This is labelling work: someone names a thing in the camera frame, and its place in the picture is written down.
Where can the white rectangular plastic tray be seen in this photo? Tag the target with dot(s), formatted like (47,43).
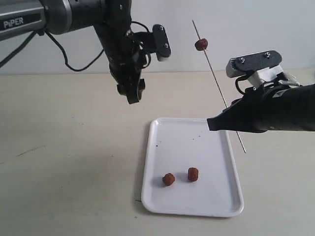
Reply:
(175,145)

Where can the dark red cherry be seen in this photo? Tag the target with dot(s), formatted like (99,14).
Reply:
(201,44)

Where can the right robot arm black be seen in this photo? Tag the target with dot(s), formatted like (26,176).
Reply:
(280,108)

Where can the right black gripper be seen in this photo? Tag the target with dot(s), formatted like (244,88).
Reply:
(249,113)

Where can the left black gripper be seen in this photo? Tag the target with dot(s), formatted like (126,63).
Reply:
(132,55)

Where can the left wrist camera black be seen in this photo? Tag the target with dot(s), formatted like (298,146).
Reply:
(163,50)

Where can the thin metal skewer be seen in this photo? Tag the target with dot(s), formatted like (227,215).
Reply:
(210,66)

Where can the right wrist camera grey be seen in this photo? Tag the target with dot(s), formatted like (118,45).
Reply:
(250,63)

